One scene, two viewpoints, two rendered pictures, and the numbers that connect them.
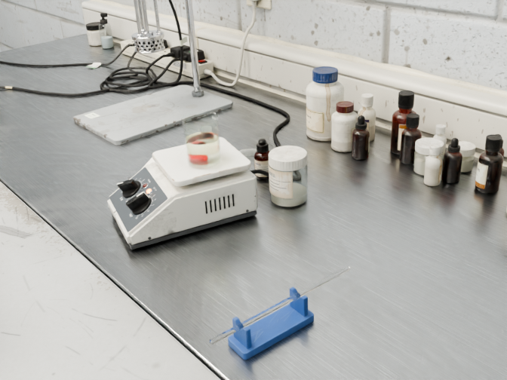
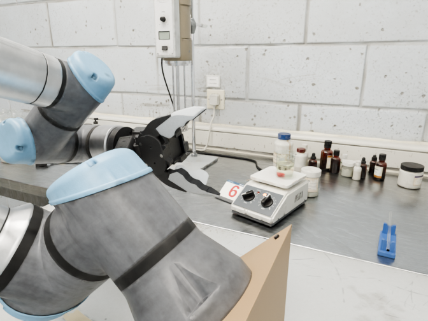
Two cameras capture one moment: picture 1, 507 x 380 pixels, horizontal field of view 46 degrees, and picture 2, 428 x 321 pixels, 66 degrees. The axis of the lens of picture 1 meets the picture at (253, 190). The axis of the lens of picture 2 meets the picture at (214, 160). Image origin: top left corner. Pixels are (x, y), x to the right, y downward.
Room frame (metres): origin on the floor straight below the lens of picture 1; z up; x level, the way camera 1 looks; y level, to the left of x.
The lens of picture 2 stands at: (0.10, 0.62, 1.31)
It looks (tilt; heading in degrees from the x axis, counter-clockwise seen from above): 18 degrees down; 334
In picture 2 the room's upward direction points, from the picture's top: straight up
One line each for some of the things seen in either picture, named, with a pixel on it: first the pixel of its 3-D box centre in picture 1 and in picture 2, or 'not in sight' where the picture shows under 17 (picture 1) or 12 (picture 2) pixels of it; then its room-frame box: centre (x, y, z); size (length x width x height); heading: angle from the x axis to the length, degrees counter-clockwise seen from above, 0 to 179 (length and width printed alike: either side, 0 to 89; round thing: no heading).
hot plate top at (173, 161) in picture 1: (200, 160); (278, 176); (0.80, 0.08, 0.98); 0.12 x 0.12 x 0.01; 23
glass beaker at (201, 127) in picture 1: (202, 139); (286, 164); (0.78, 0.07, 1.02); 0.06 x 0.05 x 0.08; 16
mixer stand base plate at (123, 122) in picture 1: (154, 111); (179, 165); (1.24, 0.21, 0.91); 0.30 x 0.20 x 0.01; 129
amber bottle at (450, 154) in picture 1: (453, 159); (362, 167); (0.85, -0.32, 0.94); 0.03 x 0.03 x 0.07
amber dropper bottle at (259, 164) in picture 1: (262, 157); not in sight; (0.90, -0.02, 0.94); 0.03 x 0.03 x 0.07
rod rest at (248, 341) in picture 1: (271, 320); (388, 239); (0.51, -0.01, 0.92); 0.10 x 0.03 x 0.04; 125
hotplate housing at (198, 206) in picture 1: (187, 189); (272, 193); (0.79, 0.10, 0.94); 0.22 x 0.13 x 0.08; 113
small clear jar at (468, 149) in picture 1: (462, 157); not in sight; (0.88, -0.35, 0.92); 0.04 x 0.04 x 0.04
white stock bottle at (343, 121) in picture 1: (344, 126); (300, 159); (1.00, -0.17, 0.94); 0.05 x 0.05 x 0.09
